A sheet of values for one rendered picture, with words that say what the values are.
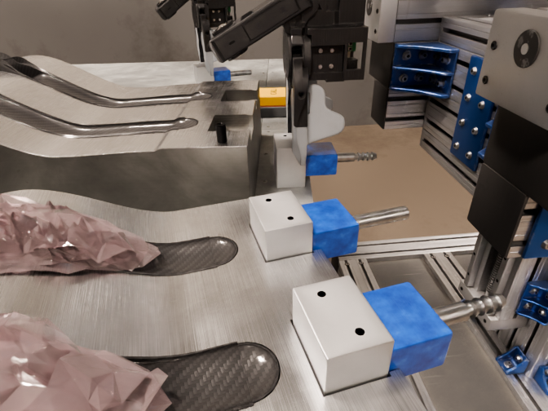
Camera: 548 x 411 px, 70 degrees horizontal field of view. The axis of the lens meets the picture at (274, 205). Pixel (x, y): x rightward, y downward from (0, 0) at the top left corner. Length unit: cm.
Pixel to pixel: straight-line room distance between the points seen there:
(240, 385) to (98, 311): 9
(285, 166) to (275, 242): 21
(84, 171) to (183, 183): 10
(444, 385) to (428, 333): 83
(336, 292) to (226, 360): 7
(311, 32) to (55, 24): 262
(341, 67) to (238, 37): 11
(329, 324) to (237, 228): 14
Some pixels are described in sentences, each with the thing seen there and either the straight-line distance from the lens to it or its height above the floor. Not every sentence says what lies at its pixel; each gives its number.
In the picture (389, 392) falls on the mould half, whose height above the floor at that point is 86.
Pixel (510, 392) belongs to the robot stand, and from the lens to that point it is 110.
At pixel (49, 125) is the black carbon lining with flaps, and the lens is 53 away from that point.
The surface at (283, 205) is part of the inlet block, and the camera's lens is 30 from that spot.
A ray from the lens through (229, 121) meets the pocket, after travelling 48.
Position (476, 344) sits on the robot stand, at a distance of 116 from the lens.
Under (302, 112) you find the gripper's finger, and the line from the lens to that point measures 43.
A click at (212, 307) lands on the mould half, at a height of 85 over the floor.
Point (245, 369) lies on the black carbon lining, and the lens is 23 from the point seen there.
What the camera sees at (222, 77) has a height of 83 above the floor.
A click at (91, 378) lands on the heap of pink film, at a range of 20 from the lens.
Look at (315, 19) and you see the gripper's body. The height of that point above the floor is 99.
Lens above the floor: 104
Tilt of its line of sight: 32 degrees down
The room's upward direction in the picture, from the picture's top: 2 degrees counter-clockwise
